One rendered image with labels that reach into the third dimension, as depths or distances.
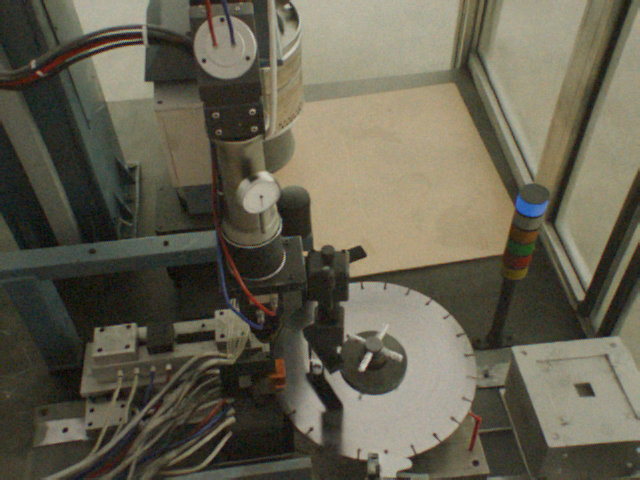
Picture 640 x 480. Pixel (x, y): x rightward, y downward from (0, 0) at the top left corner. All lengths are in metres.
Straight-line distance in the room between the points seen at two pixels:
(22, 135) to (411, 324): 0.76
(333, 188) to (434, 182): 0.24
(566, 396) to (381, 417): 0.31
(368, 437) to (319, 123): 0.99
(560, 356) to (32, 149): 1.00
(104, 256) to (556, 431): 0.78
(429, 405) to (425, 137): 0.88
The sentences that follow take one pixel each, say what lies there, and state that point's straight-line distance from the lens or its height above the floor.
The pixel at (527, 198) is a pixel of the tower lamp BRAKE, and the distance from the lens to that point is 1.20.
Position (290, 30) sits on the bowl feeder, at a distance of 1.67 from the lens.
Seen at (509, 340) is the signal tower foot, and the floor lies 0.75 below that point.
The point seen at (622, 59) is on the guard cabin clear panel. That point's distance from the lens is 1.38.
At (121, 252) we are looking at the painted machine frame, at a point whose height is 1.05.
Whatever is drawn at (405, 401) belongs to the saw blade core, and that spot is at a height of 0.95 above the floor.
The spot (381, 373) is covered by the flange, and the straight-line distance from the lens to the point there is 1.20.
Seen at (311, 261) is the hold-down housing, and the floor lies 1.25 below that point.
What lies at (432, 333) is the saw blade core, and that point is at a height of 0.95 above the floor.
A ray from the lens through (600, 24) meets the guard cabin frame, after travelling 1.41.
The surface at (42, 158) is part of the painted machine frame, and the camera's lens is 1.49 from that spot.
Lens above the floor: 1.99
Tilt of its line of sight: 49 degrees down
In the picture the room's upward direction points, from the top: 2 degrees counter-clockwise
